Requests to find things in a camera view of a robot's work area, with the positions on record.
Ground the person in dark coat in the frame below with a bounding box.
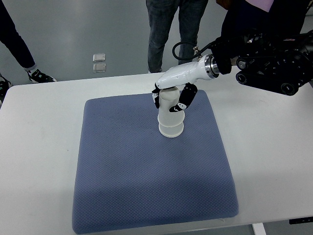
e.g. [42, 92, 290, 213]
[216, 0, 310, 38]

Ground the black green white sneaker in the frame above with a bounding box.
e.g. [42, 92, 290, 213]
[27, 69, 57, 84]

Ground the person in dark trousers left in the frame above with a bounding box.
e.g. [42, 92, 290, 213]
[0, 1, 37, 71]

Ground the white table leg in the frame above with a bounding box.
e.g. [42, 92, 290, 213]
[252, 223, 266, 235]

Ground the person in grey jeans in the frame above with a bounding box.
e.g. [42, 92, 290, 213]
[145, 0, 209, 74]

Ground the lower metal floor plate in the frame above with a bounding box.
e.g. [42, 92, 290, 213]
[93, 63, 106, 73]

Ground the white paper cup carried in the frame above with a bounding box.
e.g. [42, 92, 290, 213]
[156, 86, 185, 128]

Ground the metal floor plate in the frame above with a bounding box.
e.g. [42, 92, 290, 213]
[93, 63, 106, 73]
[93, 53, 106, 62]

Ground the sneaker at left edge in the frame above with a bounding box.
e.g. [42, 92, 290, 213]
[0, 74, 12, 106]

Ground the upper metal floor plate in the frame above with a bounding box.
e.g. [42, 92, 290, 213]
[93, 53, 106, 62]

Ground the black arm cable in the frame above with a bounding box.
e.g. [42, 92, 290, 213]
[172, 40, 217, 61]

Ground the white paper cup on mat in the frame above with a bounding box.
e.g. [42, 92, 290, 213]
[158, 122, 184, 138]

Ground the blue textured foam mat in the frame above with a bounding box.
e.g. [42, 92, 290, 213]
[72, 90, 239, 234]

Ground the black table control panel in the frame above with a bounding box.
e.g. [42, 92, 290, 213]
[289, 216, 313, 225]

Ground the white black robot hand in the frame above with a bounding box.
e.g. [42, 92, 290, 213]
[152, 54, 220, 113]

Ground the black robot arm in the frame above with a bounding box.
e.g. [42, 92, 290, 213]
[209, 29, 313, 96]

